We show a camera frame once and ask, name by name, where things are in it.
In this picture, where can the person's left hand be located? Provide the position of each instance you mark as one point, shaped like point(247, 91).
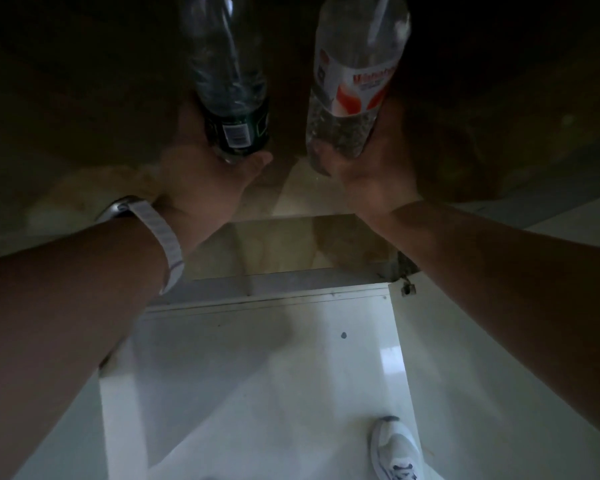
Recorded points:
point(200, 189)

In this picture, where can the person's right hand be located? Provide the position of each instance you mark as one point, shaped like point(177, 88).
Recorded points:
point(385, 179)

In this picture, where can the white-capped green label water bottle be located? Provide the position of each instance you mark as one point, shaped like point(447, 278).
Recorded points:
point(225, 69)

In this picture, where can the red label water bottle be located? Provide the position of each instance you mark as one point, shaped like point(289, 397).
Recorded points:
point(355, 54)

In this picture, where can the person's right forearm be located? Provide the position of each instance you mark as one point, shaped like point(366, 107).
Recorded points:
point(505, 284)

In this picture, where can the person's left forearm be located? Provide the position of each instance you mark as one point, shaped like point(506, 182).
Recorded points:
point(55, 319)

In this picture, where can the beige tiled floor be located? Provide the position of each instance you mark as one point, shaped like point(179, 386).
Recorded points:
point(255, 384)

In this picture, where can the person's white right shoe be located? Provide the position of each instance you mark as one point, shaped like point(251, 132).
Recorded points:
point(397, 449)

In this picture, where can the smartwatch with white band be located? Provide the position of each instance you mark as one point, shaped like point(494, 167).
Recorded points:
point(160, 239)

